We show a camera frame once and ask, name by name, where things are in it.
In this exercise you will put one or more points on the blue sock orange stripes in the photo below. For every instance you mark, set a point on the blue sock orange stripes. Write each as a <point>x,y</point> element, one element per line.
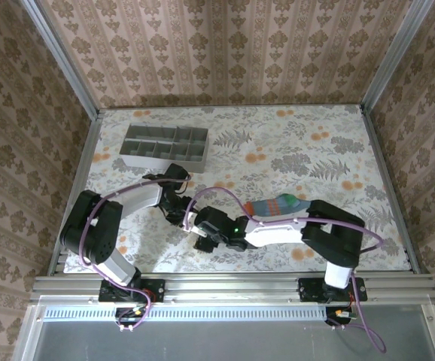
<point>274,206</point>

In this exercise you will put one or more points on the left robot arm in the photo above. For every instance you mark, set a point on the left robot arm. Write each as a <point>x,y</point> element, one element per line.
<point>93,233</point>

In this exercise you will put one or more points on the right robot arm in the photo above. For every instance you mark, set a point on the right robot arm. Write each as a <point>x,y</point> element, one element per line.
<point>334,237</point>

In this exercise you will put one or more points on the grey divided organizer tray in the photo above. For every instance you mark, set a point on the grey divided organizer tray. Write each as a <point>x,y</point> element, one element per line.
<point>165,146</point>

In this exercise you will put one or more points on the grey metal shelf plate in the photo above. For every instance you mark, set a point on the grey metal shelf plate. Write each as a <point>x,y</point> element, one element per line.
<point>221,342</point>

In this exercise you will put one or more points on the floral tablecloth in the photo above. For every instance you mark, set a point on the floral tablecloth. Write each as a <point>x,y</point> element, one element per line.
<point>270,128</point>

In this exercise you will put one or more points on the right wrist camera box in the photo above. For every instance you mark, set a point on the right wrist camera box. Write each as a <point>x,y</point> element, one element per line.
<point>202,230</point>

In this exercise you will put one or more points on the aluminium frame rail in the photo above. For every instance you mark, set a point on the aluminium frame rail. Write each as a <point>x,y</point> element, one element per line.
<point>232,287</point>

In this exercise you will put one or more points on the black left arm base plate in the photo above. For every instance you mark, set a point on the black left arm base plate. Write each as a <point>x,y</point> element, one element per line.
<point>153,291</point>

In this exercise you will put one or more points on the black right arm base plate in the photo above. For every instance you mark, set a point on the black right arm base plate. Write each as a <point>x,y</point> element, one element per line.
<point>309,289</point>

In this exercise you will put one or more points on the aluminium corner post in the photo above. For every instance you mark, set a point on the aluminium corner post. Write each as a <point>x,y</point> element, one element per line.
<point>394,56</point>
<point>63,56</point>

